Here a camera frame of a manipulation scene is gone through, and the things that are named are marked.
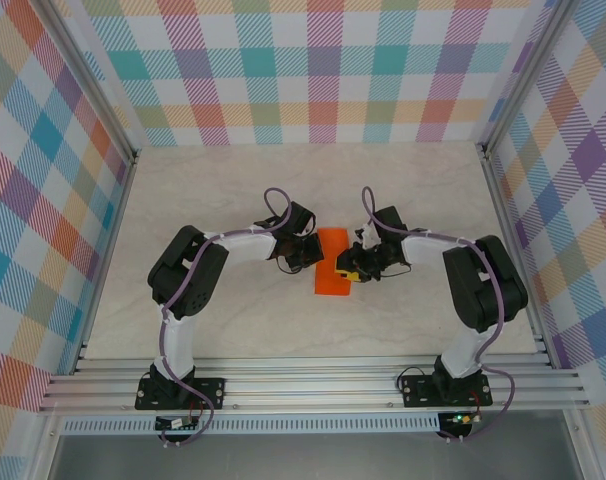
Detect aluminium corner post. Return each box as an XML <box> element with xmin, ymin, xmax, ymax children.
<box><xmin>32</xmin><ymin>0</ymin><xmax>140</xmax><ymax>166</ymax></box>
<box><xmin>475</xmin><ymin>0</ymin><xmax>579</xmax><ymax>156</ymax></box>

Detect orange paper sheet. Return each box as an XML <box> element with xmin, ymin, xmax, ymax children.
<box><xmin>313</xmin><ymin>227</ymin><xmax>353</xmax><ymax>299</ymax></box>

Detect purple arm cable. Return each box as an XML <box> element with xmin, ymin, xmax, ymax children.
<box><xmin>158</xmin><ymin>186</ymin><xmax>297</xmax><ymax>449</ymax></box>
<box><xmin>361</xmin><ymin>186</ymin><xmax>515</xmax><ymax>444</ymax></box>

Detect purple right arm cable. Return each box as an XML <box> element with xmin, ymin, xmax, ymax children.
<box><xmin>361</xmin><ymin>186</ymin><xmax>515</xmax><ymax>444</ymax></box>

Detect circuit board with green light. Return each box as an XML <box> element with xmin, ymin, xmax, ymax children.
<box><xmin>445</xmin><ymin>411</ymin><xmax>484</xmax><ymax>427</ymax></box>

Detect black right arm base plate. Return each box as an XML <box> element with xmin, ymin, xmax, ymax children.
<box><xmin>400</xmin><ymin>373</ymin><xmax>493</xmax><ymax>409</ymax></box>

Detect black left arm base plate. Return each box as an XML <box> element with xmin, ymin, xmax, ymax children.
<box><xmin>134</xmin><ymin>375</ymin><xmax>227</xmax><ymax>412</ymax></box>

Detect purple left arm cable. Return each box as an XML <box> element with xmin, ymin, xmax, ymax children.
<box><xmin>158</xmin><ymin>186</ymin><xmax>297</xmax><ymax>449</ymax></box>

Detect perforated cable tray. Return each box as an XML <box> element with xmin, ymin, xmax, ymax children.
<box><xmin>61</xmin><ymin>412</ymin><xmax>442</xmax><ymax>435</ymax></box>

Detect grey metal panel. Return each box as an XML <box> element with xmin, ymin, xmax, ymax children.
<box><xmin>47</xmin><ymin>430</ymin><xmax>584</xmax><ymax>480</ymax></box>

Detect aluminium side rail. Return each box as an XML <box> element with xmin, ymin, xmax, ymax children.
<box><xmin>70</xmin><ymin>149</ymin><xmax>140</xmax><ymax>376</ymax></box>
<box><xmin>480</xmin><ymin>144</ymin><xmax>554</xmax><ymax>369</ymax></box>

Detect small dark circuit board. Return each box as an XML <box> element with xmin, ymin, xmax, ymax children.
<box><xmin>154</xmin><ymin>416</ymin><xmax>198</xmax><ymax>432</ymax></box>

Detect aluminium rail frame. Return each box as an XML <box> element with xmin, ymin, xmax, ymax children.
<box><xmin>40</xmin><ymin>354</ymin><xmax>592</xmax><ymax>414</ymax></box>

